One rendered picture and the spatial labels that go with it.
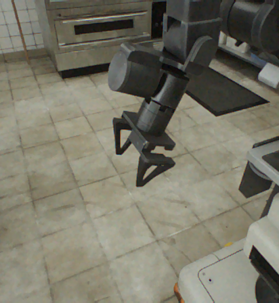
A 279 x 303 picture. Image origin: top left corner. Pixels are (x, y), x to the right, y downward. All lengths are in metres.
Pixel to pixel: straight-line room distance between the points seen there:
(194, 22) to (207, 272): 1.00
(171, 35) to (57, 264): 1.35
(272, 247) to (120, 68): 0.52
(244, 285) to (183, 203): 0.72
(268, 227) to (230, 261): 0.57
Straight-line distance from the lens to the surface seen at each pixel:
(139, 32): 3.53
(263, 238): 0.71
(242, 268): 1.26
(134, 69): 0.39
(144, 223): 1.65
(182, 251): 1.57
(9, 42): 4.28
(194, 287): 1.19
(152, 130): 0.45
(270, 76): 0.61
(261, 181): 0.63
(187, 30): 0.40
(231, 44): 3.83
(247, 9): 0.48
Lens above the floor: 1.34
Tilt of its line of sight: 39 degrees down
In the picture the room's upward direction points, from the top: straight up
